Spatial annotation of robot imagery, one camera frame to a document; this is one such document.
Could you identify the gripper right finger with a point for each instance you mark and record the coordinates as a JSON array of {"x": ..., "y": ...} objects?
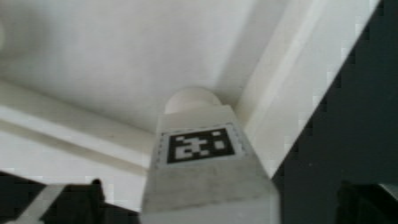
[{"x": 367, "y": 204}]

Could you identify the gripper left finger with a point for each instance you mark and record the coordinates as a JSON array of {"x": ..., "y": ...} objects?
[{"x": 70, "y": 204}]

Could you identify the white table leg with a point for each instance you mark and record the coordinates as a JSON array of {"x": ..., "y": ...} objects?
[{"x": 208, "y": 187}]

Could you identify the white square tabletop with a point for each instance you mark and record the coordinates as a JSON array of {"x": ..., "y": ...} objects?
[{"x": 102, "y": 55}]

